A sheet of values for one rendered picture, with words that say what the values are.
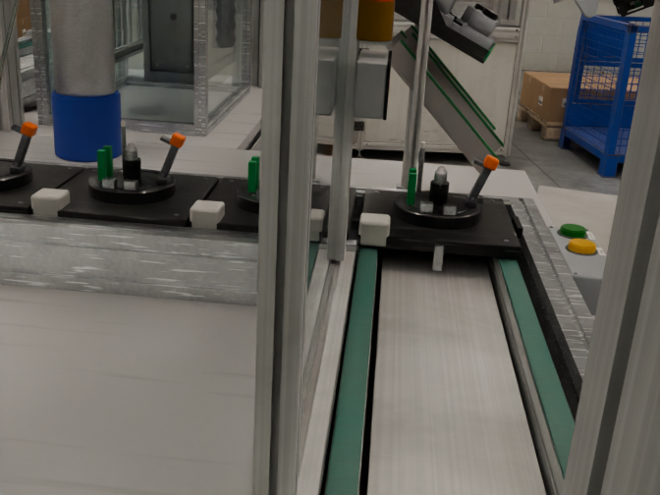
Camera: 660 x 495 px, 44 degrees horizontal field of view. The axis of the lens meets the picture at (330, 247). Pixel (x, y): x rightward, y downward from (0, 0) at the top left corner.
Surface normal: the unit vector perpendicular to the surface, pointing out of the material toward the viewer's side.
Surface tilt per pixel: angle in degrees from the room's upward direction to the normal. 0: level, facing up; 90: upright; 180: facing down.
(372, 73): 90
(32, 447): 0
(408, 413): 0
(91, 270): 90
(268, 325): 90
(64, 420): 0
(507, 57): 90
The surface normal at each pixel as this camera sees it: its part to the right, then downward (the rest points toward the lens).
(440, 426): 0.05, -0.93
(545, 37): 0.05, 0.36
